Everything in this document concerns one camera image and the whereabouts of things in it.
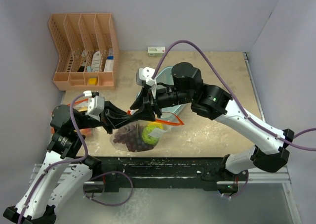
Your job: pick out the dark grape bunch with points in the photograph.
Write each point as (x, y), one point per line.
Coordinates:
(130, 138)

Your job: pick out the yellow banana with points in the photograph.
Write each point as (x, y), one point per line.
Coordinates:
(156, 124)

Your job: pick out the white blue box in organizer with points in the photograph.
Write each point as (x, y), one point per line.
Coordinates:
(109, 63)

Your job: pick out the yellow small box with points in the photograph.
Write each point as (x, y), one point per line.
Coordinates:
(92, 81)

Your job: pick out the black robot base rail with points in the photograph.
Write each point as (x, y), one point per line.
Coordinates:
(110, 174)

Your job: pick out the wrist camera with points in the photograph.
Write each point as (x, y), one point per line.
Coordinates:
(145, 75)
(95, 104)

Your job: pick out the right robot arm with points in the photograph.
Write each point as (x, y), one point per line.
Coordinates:
(269, 151)

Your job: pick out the pink desk organizer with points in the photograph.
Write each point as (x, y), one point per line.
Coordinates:
(77, 36)

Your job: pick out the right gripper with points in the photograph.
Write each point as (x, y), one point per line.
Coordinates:
(147, 112)

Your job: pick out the white bottle in organizer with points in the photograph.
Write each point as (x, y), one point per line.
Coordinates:
(96, 61)

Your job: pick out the light blue plastic basket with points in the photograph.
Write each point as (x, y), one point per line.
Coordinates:
(164, 82)

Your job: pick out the green white small box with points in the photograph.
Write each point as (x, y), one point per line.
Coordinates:
(156, 51)

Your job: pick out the green custard apple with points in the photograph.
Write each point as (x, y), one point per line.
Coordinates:
(150, 135)

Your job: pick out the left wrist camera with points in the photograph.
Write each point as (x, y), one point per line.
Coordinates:
(95, 104)

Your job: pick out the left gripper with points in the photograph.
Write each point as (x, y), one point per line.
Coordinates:
(111, 116)

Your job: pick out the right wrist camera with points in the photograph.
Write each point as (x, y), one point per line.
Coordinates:
(145, 75)

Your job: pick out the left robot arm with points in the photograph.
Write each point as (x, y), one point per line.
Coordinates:
(67, 164)

